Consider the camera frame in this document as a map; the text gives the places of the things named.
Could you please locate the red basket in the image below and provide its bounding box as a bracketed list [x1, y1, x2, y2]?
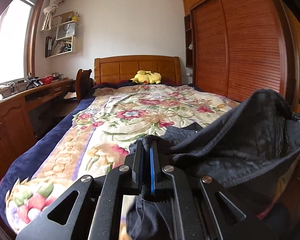
[40, 75, 53, 85]

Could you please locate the black jacket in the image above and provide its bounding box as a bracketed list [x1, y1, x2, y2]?
[140, 89, 300, 239]

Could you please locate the window with wooden frame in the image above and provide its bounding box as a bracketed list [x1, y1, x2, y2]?
[0, 0, 44, 85]

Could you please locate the white wall shelf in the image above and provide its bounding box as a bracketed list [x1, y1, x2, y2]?
[45, 11, 79, 58]

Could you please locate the wooden desk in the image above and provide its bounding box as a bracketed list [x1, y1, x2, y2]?
[0, 79, 72, 181]

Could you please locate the navy blue blanket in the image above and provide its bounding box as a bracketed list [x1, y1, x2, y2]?
[0, 81, 203, 230]

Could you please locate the tied beige curtain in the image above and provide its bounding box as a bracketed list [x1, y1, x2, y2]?
[40, 0, 63, 32]

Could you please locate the black device on desk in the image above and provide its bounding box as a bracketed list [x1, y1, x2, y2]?
[26, 77, 44, 90]

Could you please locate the yellow Pikachu plush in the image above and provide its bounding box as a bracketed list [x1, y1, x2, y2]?
[129, 70, 161, 84]

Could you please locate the wooden headboard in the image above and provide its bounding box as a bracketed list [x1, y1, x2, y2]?
[94, 55, 181, 85]

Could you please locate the wooden door with handle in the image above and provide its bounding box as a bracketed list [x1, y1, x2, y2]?
[281, 1, 300, 113]

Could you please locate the dark wooden chair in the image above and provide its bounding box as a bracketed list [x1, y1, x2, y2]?
[75, 69, 94, 104]

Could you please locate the wooden louvered wardrobe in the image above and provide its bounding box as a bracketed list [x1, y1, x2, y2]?
[184, 0, 295, 104]

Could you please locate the floral quilt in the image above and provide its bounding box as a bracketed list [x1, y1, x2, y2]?
[5, 84, 300, 234]

